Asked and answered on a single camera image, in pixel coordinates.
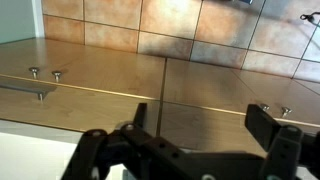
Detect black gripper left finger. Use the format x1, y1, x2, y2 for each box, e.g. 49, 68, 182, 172
61, 102, 214, 180

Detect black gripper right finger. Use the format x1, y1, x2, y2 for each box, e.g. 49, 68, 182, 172
244, 103, 320, 180

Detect steel bar drawer handle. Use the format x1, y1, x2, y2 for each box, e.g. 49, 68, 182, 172
0, 80, 58, 102

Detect wide wooden drawer front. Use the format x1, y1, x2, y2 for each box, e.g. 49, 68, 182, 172
156, 99, 320, 158

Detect wooden base cabinet door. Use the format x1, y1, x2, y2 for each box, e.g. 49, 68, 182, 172
162, 58, 276, 116
44, 43, 168, 100
0, 37, 84, 84
231, 68, 320, 127

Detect steel cabinet door handle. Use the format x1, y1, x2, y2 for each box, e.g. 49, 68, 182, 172
51, 70, 63, 83
28, 66, 41, 80
280, 106, 294, 118
259, 103, 271, 113

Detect thin black looped cord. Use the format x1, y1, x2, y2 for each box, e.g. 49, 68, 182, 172
299, 11, 320, 27

